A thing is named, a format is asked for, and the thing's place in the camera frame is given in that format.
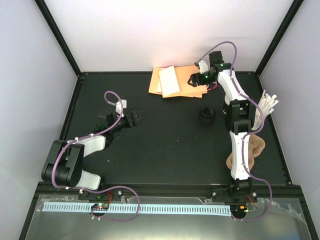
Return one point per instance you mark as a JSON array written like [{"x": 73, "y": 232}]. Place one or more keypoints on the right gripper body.
[{"x": 206, "y": 80}]

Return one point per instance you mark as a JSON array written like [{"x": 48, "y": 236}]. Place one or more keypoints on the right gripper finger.
[
  {"x": 191, "y": 83},
  {"x": 193, "y": 77}
]

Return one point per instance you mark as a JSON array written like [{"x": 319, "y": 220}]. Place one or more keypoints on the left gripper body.
[{"x": 129, "y": 123}]

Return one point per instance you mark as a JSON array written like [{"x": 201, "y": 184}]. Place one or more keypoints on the orange paper bag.
[{"x": 183, "y": 74}]

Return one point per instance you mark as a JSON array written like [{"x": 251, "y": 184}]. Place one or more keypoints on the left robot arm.
[{"x": 69, "y": 171}]

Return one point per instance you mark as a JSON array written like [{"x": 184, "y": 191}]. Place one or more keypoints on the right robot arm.
[{"x": 239, "y": 120}]

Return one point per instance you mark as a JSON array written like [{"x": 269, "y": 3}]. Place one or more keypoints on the stack of paper cups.
[{"x": 225, "y": 105}]

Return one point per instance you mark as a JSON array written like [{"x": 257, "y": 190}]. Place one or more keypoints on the orange flat bag stack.
[{"x": 164, "y": 82}]

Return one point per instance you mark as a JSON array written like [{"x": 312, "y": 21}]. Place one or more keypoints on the stack of black lids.
[{"x": 207, "y": 115}]

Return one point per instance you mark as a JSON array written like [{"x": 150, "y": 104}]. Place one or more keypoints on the jar of white stirrers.
[{"x": 266, "y": 104}]

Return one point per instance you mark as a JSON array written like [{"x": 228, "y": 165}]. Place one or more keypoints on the brown pulp cup carrier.
[{"x": 251, "y": 161}]

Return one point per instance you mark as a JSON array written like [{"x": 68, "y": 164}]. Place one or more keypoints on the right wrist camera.
[{"x": 202, "y": 66}]

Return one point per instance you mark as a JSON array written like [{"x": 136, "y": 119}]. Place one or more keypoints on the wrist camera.
[
  {"x": 121, "y": 105},
  {"x": 202, "y": 66}
]

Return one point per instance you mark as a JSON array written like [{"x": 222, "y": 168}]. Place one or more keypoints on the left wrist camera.
[{"x": 121, "y": 105}]

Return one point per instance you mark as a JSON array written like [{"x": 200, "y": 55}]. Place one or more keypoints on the black frame post right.
[{"x": 283, "y": 27}]

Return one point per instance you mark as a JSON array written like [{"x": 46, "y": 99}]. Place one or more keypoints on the black frame post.
[
  {"x": 48, "y": 17},
  {"x": 283, "y": 27}
]

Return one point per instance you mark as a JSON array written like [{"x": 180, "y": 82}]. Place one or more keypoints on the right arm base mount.
[{"x": 222, "y": 196}]

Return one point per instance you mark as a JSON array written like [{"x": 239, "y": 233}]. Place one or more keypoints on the light blue cable duct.
[{"x": 120, "y": 208}]

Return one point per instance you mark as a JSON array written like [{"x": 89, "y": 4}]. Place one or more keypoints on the black frame post left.
[{"x": 48, "y": 17}]

